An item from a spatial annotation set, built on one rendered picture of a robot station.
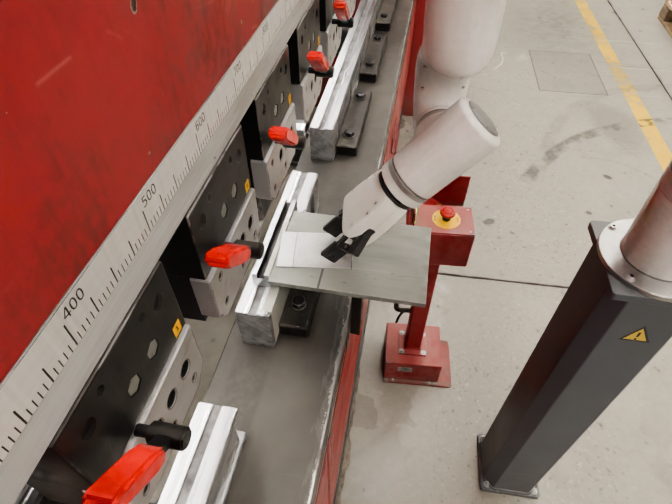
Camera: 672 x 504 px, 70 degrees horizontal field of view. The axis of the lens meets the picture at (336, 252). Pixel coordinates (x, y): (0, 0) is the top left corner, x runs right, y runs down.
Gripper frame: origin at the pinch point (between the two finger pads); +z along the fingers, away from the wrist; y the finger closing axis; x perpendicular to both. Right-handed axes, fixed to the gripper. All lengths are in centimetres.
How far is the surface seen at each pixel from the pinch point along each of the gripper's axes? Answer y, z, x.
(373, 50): -102, 4, 14
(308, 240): -2.2, 5.1, -2.0
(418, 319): -35, 39, 66
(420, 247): -1.5, -7.7, 13.5
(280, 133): 11.2, -18.2, -22.5
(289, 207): -11.2, 8.1, -5.3
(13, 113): 39, -28, -40
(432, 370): -29, 51, 85
